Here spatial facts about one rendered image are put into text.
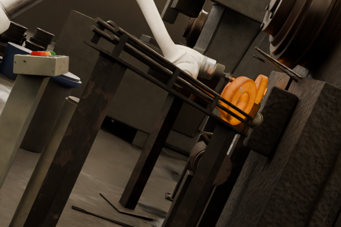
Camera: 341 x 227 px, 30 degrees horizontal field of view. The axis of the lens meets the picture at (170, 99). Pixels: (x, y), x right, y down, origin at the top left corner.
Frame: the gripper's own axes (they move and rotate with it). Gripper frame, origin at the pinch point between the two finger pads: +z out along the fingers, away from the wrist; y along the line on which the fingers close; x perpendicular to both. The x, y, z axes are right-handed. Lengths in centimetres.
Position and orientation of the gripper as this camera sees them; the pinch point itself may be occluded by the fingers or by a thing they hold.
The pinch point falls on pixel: (258, 88)
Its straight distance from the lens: 269.4
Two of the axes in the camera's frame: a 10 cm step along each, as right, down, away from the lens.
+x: 3.7, -9.3, -0.7
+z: 9.3, 3.7, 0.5
